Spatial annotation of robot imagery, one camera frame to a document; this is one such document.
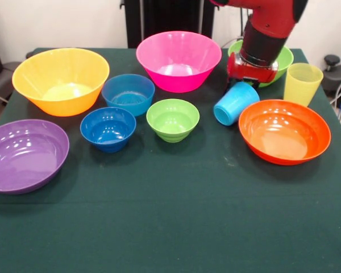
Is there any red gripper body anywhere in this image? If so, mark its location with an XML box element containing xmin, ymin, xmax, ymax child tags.
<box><xmin>226</xmin><ymin>52</ymin><xmax>279</xmax><ymax>86</ymax></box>

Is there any light blue plastic cup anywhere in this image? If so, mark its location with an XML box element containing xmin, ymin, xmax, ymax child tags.
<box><xmin>213</xmin><ymin>81</ymin><xmax>261</xmax><ymax>126</ymax></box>

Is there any large green plastic bowl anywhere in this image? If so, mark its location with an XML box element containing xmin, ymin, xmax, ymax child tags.
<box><xmin>227</xmin><ymin>39</ymin><xmax>294</xmax><ymax>88</ymax></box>

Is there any small dark blue bowl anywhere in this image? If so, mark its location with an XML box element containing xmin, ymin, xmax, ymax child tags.
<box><xmin>80</xmin><ymin>106</ymin><xmax>137</xmax><ymax>154</ymax></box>

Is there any translucent yellow plastic cup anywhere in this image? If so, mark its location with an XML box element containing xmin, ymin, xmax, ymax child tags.
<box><xmin>282</xmin><ymin>63</ymin><xmax>324</xmax><ymax>107</ymax></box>

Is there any large pink plastic bowl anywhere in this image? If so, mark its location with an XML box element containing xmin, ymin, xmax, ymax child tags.
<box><xmin>135</xmin><ymin>31</ymin><xmax>223</xmax><ymax>94</ymax></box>

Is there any shallow orange plastic bowl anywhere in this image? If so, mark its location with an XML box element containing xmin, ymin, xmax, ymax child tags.
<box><xmin>238</xmin><ymin>99</ymin><xmax>332</xmax><ymax>166</ymax></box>

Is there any small green plastic bowl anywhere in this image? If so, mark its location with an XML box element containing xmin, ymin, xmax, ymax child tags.
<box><xmin>146</xmin><ymin>98</ymin><xmax>201</xmax><ymax>143</ymax></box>

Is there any black knob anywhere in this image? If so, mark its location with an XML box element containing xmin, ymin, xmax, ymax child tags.
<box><xmin>323</xmin><ymin>55</ymin><xmax>341</xmax><ymax>72</ymax></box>

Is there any black round base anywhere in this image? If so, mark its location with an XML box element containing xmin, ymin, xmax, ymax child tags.
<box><xmin>321</xmin><ymin>63</ymin><xmax>341</xmax><ymax>100</ymax></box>

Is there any translucent light blue bowl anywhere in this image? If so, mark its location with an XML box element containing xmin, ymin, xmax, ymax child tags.
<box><xmin>101</xmin><ymin>73</ymin><xmax>156</xmax><ymax>117</ymax></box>

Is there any dark green tablecloth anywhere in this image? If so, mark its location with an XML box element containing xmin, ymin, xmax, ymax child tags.
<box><xmin>0</xmin><ymin>47</ymin><xmax>341</xmax><ymax>273</ymax></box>

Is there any large yellow plastic bowl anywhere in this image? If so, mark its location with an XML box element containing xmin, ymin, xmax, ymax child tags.
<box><xmin>11</xmin><ymin>47</ymin><xmax>111</xmax><ymax>117</ymax></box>

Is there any shallow purple plastic bowl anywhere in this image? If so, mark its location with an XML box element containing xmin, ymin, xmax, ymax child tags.
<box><xmin>0</xmin><ymin>119</ymin><xmax>70</xmax><ymax>195</ymax></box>

